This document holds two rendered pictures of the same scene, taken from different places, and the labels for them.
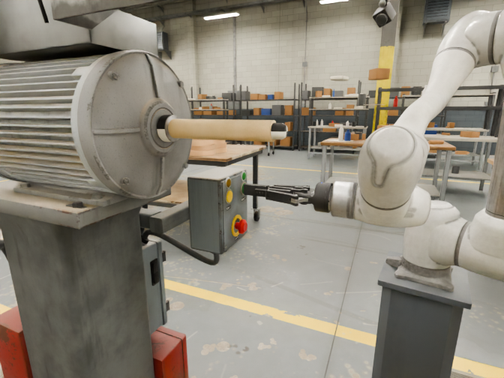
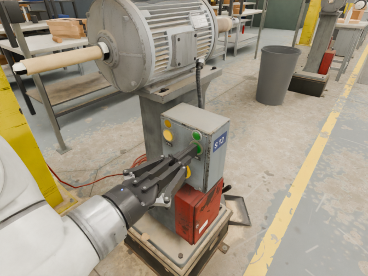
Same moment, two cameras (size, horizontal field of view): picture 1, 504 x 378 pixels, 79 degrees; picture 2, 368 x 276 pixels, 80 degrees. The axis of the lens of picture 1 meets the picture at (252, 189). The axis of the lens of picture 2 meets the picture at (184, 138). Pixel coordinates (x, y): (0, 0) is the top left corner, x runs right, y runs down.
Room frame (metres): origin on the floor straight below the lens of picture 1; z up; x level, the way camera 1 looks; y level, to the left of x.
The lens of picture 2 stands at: (0.91, -0.40, 1.39)
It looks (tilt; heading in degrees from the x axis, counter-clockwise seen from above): 34 degrees down; 105
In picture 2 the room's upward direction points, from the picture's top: straight up
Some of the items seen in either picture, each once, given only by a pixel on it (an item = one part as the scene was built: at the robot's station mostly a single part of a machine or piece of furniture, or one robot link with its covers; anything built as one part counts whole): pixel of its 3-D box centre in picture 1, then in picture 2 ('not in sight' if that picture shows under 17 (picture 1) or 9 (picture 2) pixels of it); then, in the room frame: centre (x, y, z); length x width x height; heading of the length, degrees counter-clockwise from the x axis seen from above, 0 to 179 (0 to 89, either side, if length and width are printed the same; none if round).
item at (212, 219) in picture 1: (194, 217); (199, 141); (0.81, 0.16, 0.99); 0.24 x 0.21 x 0.26; 66
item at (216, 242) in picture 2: not in sight; (176, 227); (0.65, 0.40, 0.12); 0.61 x 0.51 x 0.25; 156
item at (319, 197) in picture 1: (313, 196); (133, 197); (0.75, -0.16, 1.07); 0.09 x 0.08 x 0.07; 66
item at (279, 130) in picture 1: (280, 131); (18, 69); (0.45, -0.04, 1.25); 0.02 x 0.02 x 0.02; 66
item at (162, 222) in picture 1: (180, 213); not in sight; (0.75, 0.19, 1.02); 0.19 x 0.04 x 0.04; 156
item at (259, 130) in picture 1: (220, 130); (65, 59); (0.49, 0.05, 1.25); 0.18 x 0.03 x 0.03; 66
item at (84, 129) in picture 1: (85, 127); (159, 40); (0.63, 0.34, 1.25); 0.41 x 0.27 x 0.26; 66
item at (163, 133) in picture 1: (169, 128); (101, 51); (0.53, 0.14, 1.25); 0.05 x 0.02 x 0.05; 156
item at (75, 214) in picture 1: (70, 190); (172, 75); (0.65, 0.40, 1.11); 0.36 x 0.24 x 0.04; 66
